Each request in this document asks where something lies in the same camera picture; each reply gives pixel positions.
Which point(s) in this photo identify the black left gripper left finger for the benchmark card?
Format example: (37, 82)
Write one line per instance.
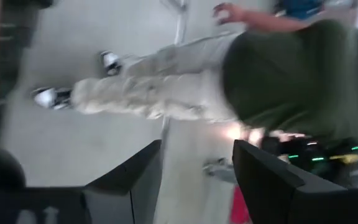
(129, 186)

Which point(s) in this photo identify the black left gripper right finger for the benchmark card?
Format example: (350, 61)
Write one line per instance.
(278, 199)

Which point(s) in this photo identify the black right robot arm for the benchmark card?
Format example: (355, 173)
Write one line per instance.
(322, 161)

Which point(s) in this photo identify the red object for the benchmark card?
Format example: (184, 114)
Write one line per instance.
(238, 208)

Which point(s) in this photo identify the person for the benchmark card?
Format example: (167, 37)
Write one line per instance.
(291, 77)

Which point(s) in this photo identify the black rack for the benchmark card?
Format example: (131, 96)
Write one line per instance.
(14, 46)

